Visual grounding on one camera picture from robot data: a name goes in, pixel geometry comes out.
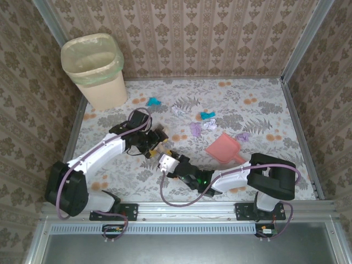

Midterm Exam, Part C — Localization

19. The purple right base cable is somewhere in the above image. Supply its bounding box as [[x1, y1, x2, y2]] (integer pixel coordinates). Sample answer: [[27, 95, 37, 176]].
[[260, 202, 294, 243]]

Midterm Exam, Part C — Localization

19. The aluminium frame post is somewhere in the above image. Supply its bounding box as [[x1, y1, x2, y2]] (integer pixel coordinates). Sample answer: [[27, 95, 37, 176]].
[[32, 0, 71, 46], [280, 0, 336, 83]]

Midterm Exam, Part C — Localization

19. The pink plastic dustpan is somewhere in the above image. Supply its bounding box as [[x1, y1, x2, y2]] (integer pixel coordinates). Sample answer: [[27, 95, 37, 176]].
[[205, 132, 246, 166]]

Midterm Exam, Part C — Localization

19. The teal paper scrap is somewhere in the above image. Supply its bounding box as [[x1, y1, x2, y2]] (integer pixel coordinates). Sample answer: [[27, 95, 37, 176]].
[[145, 96, 163, 107], [200, 110, 217, 121]]

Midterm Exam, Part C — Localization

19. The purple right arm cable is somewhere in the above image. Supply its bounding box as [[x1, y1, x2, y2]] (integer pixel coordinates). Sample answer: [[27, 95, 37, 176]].
[[159, 162, 302, 207]]

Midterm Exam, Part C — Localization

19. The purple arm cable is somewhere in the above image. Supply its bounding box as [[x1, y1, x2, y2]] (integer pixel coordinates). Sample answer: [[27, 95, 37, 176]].
[[54, 107, 153, 221], [159, 162, 302, 207]]

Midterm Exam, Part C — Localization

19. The aluminium table side rail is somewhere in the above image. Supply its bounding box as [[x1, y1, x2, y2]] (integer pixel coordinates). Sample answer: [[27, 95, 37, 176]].
[[279, 78, 326, 201], [62, 96, 89, 166]]

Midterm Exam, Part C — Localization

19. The aluminium mounting rail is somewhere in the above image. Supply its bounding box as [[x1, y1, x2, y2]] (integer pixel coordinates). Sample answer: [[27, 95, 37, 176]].
[[40, 200, 337, 221]]

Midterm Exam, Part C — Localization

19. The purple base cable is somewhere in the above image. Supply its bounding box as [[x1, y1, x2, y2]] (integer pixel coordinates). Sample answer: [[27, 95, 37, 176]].
[[92, 210, 129, 243], [260, 202, 294, 243]]

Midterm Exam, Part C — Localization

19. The small connector board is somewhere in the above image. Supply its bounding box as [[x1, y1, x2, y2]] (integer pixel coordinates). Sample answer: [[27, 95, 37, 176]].
[[255, 222, 278, 239], [101, 223, 125, 239]]

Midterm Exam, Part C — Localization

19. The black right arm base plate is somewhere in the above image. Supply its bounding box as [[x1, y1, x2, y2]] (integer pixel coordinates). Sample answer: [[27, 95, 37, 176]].
[[234, 202, 287, 222]]

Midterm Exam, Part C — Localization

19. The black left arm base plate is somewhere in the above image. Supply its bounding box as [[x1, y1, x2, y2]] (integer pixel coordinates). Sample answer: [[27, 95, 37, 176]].
[[89, 202, 139, 222]]

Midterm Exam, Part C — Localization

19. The purple paper scrap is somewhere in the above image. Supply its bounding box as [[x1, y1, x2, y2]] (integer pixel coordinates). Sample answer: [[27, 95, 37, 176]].
[[189, 122, 203, 138], [235, 131, 251, 143]]

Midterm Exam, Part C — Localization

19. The beige hand brush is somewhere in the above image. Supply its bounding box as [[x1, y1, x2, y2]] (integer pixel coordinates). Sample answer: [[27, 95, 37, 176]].
[[154, 124, 169, 155]]

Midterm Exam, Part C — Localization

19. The green translucent bin liner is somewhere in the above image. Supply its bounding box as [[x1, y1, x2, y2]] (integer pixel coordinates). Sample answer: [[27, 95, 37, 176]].
[[60, 33, 124, 85]]

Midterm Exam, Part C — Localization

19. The grey slotted cable duct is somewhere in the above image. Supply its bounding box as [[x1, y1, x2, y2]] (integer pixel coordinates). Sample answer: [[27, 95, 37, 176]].
[[50, 222, 258, 235]]

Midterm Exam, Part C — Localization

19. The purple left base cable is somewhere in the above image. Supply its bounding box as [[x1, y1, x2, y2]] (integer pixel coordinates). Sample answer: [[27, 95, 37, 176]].
[[92, 210, 129, 243]]

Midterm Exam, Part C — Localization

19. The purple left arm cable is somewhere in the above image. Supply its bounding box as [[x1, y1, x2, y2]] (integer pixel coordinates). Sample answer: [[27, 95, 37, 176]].
[[54, 107, 153, 221]]

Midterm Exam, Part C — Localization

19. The beige plastic waste bin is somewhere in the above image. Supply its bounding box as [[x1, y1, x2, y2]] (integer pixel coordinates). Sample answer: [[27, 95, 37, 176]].
[[60, 32, 129, 111]]

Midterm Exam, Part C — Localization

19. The grey steel panel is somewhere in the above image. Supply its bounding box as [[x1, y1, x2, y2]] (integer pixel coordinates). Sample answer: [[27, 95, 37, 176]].
[[24, 219, 352, 264]]

